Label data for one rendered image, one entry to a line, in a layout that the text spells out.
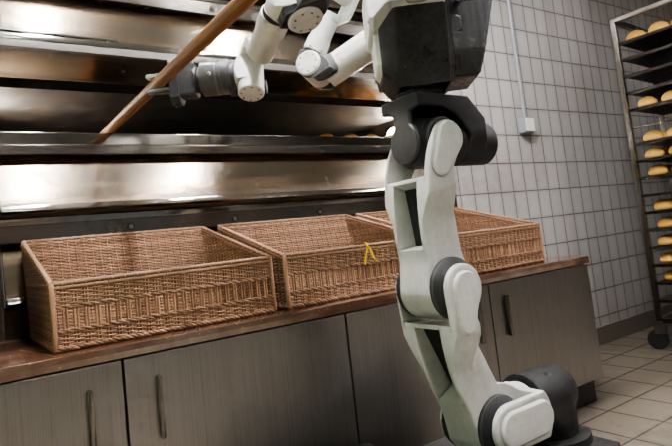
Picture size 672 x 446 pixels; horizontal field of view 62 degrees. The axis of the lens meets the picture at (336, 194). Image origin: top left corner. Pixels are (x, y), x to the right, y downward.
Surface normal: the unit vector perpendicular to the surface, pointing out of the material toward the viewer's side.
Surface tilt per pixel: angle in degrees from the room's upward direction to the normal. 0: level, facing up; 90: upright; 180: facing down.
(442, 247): 90
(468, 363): 115
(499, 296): 90
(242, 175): 70
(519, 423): 90
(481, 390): 90
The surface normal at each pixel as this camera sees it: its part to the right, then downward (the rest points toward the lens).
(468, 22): -0.02, -0.07
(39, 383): 0.56, -0.13
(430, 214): 0.62, 0.29
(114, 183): 0.48, -0.46
